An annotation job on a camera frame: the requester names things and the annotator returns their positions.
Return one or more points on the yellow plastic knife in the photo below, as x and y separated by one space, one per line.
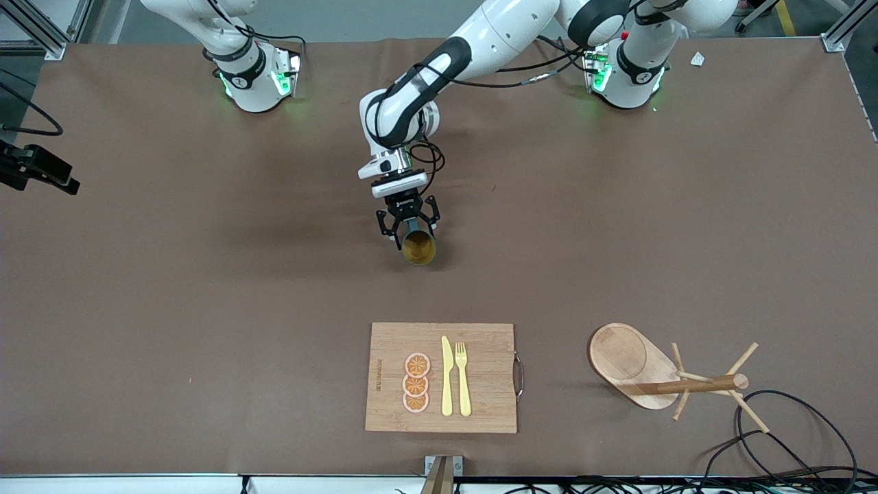
447 377

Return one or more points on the white paper scrap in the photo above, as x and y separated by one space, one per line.
697 59

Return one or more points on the metal mounting bracket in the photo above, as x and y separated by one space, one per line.
442 470

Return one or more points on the dark green mug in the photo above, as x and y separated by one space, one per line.
419 248

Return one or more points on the brown table cover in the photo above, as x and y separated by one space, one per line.
274 274

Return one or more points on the yellow plastic fork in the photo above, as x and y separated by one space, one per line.
464 384

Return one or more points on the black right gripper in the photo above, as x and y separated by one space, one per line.
27 167

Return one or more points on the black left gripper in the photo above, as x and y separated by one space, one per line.
403 204

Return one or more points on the wooden mug tree stand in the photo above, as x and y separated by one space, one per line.
627 360

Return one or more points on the aluminium frame post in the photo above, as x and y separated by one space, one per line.
41 31
840 34

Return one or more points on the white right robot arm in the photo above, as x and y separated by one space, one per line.
250 75

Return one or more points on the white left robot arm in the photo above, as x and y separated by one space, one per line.
501 34

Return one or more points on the orange slice toy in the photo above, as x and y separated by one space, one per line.
417 365
416 385
416 402

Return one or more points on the bamboo cutting board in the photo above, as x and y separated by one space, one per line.
480 370

